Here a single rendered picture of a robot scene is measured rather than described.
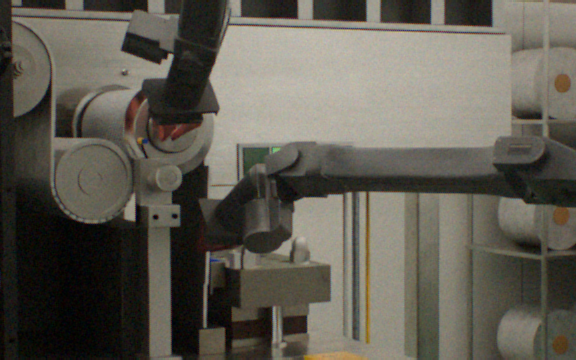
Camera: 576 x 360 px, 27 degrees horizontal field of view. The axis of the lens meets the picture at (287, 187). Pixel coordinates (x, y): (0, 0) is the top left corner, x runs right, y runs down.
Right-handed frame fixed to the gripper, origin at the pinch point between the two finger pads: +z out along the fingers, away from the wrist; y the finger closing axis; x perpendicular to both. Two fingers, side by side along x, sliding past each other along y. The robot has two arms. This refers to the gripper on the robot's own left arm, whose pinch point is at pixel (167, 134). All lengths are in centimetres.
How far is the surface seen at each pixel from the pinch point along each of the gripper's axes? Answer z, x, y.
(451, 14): 24, 46, 81
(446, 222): 249, 136, 224
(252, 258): 14.6, -14.0, 13.7
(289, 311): 24.3, -18.9, 21.6
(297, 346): 24.5, -25.2, 20.9
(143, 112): 0.4, 4.8, -2.4
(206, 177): 8.7, -2.0, 7.9
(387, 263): 258, 124, 193
